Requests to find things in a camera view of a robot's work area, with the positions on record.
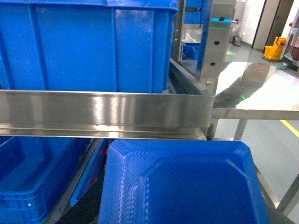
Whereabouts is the stainless steel side table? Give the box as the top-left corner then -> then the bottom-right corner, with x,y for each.
211,62 -> 299,224

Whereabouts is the blue bin lower left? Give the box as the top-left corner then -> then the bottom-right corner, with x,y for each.
0,136 -> 108,224

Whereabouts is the blue block part with knob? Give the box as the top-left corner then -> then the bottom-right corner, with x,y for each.
98,140 -> 269,224

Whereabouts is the stainless steel shelf rack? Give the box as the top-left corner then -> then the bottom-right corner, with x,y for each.
0,0 -> 236,224

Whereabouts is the yellow mop bucket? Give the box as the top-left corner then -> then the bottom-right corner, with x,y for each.
264,37 -> 287,61

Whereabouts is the blue bin upper shelf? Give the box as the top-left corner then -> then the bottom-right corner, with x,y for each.
0,0 -> 178,93

